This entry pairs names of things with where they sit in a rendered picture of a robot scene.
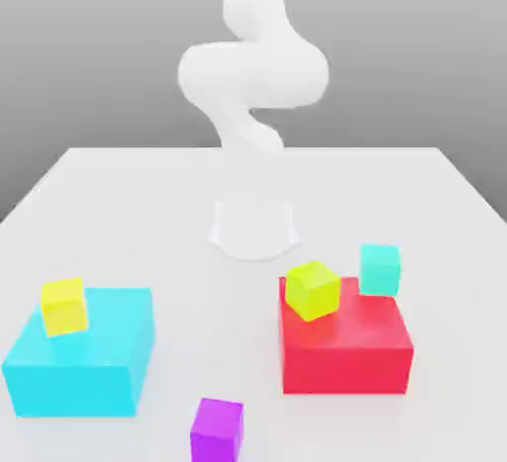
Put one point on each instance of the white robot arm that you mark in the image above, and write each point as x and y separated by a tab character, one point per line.
253	74

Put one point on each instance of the small lime cube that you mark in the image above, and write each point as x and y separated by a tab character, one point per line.
313	292

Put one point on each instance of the small turquoise cube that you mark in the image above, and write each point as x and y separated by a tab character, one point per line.
380	270

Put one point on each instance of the small yellow cube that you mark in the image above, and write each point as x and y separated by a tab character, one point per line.
63	307

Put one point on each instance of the small purple cube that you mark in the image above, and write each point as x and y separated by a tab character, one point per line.
218	430

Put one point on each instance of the large red box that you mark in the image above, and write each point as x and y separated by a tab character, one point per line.
348	355

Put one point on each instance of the large cyan box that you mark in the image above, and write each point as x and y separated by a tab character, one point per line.
79	375

